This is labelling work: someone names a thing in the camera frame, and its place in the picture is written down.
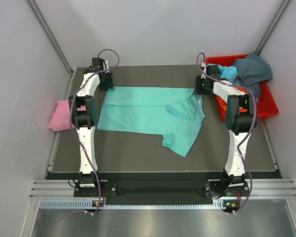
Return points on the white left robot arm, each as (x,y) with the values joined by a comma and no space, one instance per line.
(83,115)

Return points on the aluminium frame rail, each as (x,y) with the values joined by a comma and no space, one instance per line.
(260,189)

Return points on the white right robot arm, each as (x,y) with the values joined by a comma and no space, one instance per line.
(240,120)

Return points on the grey slotted cable duct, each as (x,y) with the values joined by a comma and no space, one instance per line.
(92,205)

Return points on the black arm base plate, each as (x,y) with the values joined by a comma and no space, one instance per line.
(201,188)

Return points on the teal t shirt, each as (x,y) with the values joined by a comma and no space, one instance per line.
(174,113)

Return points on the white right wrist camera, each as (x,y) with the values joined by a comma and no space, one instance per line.
(203,70)

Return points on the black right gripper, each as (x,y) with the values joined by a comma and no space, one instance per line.
(197,90)

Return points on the pink folded t shirt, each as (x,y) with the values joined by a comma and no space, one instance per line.
(61,119)

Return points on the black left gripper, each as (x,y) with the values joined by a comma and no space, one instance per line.
(109,84)

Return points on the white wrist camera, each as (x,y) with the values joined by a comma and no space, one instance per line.
(106,67)
(203,70)

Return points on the red plastic bin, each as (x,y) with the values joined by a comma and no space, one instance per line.
(266,105)

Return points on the orange t shirt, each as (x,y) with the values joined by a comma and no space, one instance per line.
(222,105)

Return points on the grey blue t shirt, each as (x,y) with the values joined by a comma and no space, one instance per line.
(252,70)

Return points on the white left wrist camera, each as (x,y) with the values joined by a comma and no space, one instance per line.
(106,67)

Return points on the light blue t shirt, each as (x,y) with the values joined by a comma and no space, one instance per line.
(228,72)

